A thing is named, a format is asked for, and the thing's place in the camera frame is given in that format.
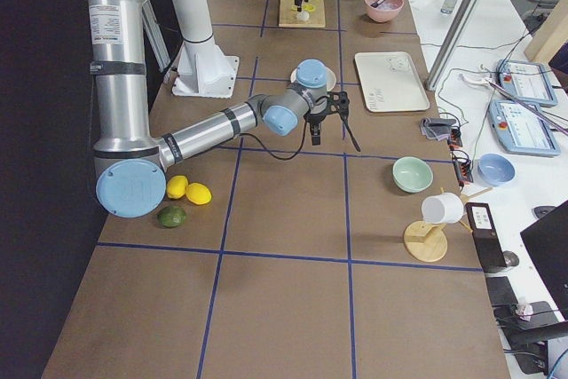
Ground white camera post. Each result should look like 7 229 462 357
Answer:
172 0 240 99

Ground blue bowl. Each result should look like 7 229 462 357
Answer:
477 154 516 186

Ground yellow lemon left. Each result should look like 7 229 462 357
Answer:
166 175 189 200

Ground blue teach pendant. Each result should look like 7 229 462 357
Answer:
497 59 558 107
488 100 560 157

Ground pink bowl with ice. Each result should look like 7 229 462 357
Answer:
364 0 405 23

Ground black monitor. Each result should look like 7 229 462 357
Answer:
521 201 568 316

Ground wooden mug tree stand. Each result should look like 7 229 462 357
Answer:
403 187 493 263

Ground cream round plate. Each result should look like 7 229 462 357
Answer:
290 61 336 91

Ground far blue teach pendant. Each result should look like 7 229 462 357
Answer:
497 59 558 107

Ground yellow lemon right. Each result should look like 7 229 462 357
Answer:
185 182 212 205

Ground yellow lemon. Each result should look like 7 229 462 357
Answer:
166 175 189 200
185 182 212 205

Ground black computer mouse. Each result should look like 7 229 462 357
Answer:
533 205 556 218

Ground grey folded cloth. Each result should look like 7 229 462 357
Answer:
420 117 457 141

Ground white reacher grabber tool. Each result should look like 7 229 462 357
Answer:
460 74 567 135

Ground wooden cutting board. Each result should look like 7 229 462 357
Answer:
279 0 326 28

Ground green bowl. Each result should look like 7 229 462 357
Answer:
392 156 433 193

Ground near blue teach pendant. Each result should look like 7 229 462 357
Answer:
488 100 560 157

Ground black box white label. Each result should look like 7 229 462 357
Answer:
465 201 507 273

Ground black orange cable hub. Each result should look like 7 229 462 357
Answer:
447 127 473 188

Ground cream bear tray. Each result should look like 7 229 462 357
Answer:
354 51 430 113

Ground aluminium frame post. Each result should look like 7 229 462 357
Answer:
425 0 480 91

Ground white mug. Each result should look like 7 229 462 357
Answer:
421 193 464 224

